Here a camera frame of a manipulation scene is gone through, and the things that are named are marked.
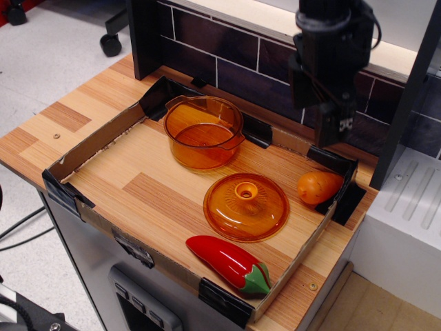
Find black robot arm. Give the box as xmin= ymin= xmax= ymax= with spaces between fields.
xmin=289 ymin=1 xmax=381 ymax=148

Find cardboard fence with black tape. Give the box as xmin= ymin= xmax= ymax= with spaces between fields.
xmin=42 ymin=78 xmax=369 ymax=330

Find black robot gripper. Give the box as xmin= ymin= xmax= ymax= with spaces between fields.
xmin=288 ymin=10 xmax=376 ymax=148

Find orange transparent plastic pot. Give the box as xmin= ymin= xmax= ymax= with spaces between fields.
xmin=164 ymin=95 xmax=245 ymax=170

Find black office chair base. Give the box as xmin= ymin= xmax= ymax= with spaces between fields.
xmin=99 ymin=9 xmax=128 ymax=57

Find red toy chili pepper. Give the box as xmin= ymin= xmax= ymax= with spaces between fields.
xmin=185 ymin=235 xmax=271 ymax=294

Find orange toy carrot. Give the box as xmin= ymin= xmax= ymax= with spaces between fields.
xmin=297 ymin=171 xmax=344 ymax=205

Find black equipment bottom left corner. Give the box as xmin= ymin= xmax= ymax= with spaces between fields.
xmin=1 ymin=283 xmax=77 ymax=331

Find grey toy oven panel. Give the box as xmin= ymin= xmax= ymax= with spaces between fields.
xmin=108 ymin=266 xmax=183 ymax=331

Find black floor cable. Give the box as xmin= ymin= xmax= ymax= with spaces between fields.
xmin=0 ymin=205 xmax=56 ymax=252

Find orange transparent pot lid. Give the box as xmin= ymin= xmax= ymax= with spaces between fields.
xmin=203 ymin=173 xmax=290 ymax=243

